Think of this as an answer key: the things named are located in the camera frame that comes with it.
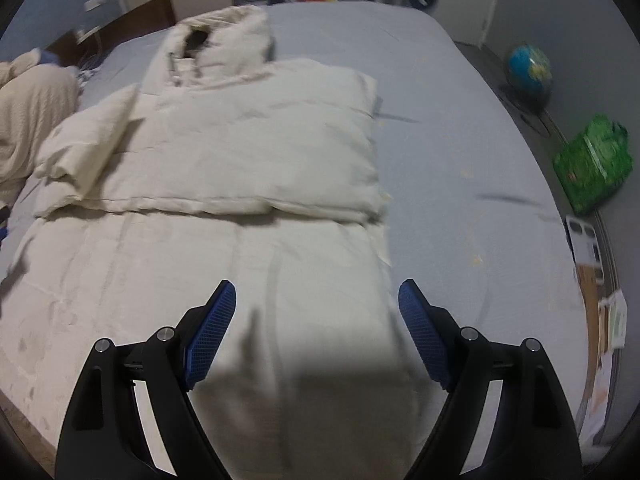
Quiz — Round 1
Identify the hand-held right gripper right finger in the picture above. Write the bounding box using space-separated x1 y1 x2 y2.
398 280 585 480

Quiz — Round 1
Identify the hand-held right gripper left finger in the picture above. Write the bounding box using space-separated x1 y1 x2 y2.
55 280 237 480

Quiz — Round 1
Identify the cream puffer coat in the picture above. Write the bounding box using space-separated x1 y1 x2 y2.
0 6 451 480

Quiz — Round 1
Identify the white box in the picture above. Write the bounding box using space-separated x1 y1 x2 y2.
566 215 604 266

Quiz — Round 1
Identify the stack of papers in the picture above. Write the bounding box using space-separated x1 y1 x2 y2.
597 289 629 352

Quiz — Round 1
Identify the grey-blue bed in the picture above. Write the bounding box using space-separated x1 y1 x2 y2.
0 2 587 466

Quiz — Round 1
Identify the green plastic package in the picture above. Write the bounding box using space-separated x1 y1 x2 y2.
553 114 634 215

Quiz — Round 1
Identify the blue globe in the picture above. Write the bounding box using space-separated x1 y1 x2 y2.
506 44 554 111

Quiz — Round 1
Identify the beige knitted blanket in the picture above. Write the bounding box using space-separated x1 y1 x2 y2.
0 48 84 206

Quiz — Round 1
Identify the dark wooden headboard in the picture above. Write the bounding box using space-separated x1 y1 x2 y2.
46 0 177 67

